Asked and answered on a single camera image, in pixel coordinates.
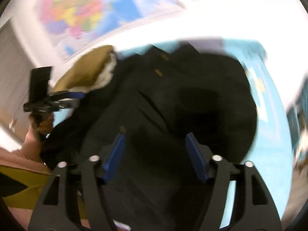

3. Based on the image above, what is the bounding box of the teal perforated storage rack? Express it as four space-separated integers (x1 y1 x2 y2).
287 76 307 167

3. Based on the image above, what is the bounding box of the black garment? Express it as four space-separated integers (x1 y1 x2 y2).
40 45 257 230

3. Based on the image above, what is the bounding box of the pink sleeve forearm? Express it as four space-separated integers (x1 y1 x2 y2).
1 148 52 174

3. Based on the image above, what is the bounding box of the grey wooden door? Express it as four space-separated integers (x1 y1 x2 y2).
1 21 34 142

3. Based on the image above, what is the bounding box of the colourful wall map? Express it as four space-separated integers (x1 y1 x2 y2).
35 0 182 62

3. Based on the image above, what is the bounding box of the teal grey bed sheet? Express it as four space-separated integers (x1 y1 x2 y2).
154 39 292 216

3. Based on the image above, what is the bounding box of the mustard yellow garment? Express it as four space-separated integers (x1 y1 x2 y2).
53 45 114 92

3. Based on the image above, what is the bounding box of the person's left hand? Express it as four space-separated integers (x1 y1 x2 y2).
22 113 54 162

